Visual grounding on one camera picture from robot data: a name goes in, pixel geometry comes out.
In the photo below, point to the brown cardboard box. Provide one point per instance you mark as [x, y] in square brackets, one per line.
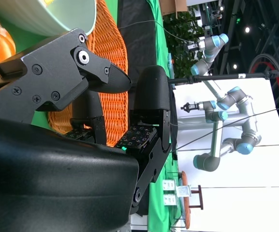
[173, 7]

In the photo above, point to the orange wicker basket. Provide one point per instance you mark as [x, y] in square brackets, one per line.
[110, 43]

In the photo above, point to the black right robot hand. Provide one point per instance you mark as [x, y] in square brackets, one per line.
[57, 181]

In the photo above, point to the green leafy plant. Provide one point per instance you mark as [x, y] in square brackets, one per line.
[182, 24]

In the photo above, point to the brown wooden chair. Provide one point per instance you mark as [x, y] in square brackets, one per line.
[185, 205]

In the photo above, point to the green background cloth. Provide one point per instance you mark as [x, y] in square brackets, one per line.
[159, 48]

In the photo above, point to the white printed small box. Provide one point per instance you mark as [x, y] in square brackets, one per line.
[170, 199]
[169, 185]

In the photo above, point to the clear plastic box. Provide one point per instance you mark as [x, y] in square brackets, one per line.
[184, 191]

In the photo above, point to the pale grey-green bowl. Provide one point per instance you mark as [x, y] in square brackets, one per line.
[45, 17]

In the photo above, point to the black curtain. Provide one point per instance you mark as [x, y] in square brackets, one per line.
[139, 48]

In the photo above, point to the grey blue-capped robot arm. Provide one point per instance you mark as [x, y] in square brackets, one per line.
[209, 43]
[216, 137]

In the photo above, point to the black metal pole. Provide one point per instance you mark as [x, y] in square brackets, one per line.
[214, 77]

